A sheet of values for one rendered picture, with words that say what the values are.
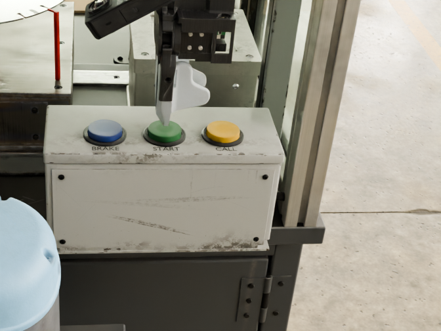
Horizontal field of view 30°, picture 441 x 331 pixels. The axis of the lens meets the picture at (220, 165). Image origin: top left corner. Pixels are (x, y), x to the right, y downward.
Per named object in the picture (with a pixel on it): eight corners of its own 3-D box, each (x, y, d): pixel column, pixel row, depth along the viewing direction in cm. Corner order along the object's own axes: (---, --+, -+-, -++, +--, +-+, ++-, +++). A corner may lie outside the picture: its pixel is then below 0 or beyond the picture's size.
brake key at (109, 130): (121, 132, 99) (121, 119, 98) (122, 151, 95) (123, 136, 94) (87, 132, 98) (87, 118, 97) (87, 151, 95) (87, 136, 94)
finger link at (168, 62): (173, 108, 90) (178, 35, 85) (159, 108, 90) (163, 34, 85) (170, 87, 94) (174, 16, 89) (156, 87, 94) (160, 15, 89)
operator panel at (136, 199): (255, 200, 114) (268, 106, 105) (270, 251, 105) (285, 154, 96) (49, 201, 109) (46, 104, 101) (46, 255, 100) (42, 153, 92)
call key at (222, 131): (235, 134, 101) (237, 119, 100) (240, 152, 98) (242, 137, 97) (203, 133, 100) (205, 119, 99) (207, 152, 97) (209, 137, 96)
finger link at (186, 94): (207, 138, 95) (214, 67, 90) (156, 138, 94) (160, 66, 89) (205, 124, 97) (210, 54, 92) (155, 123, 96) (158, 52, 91)
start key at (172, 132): (179, 133, 100) (180, 119, 99) (182, 151, 97) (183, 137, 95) (146, 133, 99) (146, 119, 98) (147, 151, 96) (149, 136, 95)
